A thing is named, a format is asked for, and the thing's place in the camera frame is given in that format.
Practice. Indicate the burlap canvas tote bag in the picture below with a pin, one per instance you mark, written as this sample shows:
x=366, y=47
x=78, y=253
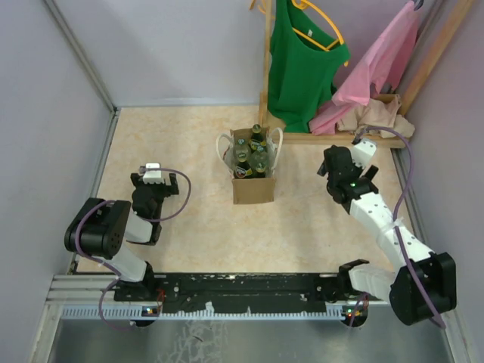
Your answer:
x=253, y=190

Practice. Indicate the clear Chang soda bottle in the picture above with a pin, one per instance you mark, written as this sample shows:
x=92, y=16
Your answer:
x=259, y=162

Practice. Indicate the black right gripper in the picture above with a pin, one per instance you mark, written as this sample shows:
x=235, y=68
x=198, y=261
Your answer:
x=368, y=172

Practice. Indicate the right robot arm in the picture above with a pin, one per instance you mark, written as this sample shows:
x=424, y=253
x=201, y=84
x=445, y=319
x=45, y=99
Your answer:
x=423, y=284

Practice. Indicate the beige crumpled cloth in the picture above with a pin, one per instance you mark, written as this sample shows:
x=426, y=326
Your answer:
x=380, y=112

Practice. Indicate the wooden clothes rack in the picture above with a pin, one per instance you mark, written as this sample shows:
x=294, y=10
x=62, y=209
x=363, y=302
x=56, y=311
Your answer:
x=443, y=22

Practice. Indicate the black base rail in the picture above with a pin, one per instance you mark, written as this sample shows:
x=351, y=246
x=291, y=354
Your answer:
x=271, y=292

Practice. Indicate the aluminium frame post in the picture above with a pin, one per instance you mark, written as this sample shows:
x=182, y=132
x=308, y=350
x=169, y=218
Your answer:
x=81, y=55

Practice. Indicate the green tank top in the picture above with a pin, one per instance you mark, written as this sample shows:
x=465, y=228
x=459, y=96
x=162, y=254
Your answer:
x=304, y=61

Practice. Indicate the white cable duct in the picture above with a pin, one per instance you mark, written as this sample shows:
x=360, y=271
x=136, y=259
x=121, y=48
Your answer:
x=208, y=313

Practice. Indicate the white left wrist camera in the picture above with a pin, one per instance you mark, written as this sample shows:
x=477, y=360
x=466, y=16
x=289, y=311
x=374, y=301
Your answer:
x=152, y=174

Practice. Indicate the pink shirt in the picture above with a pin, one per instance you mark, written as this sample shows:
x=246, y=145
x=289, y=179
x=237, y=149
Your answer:
x=383, y=63

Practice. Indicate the green Perrier bottle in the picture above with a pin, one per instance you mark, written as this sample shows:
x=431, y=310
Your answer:
x=241, y=146
x=243, y=170
x=257, y=140

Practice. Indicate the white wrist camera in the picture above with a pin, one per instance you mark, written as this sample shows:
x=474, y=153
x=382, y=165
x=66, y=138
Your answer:
x=363, y=152
x=152, y=174

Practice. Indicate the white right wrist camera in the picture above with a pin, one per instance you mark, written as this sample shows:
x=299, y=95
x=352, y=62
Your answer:
x=363, y=152

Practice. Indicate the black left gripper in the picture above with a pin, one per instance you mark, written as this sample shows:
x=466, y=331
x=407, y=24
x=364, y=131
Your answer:
x=169, y=189

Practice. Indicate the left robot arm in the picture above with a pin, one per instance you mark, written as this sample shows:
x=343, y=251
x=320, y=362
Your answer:
x=102, y=229

